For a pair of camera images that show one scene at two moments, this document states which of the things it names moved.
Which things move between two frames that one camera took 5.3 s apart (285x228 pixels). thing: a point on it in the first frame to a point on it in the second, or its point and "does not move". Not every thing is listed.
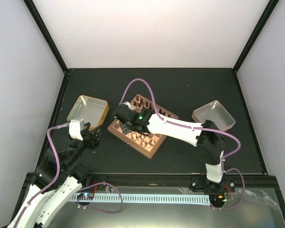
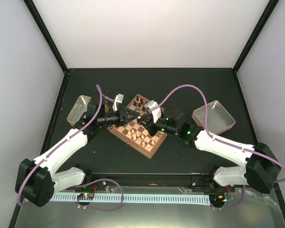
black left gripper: (93, 140) to (122, 115)
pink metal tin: (215, 111) does not move
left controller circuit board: (85, 196) does not move
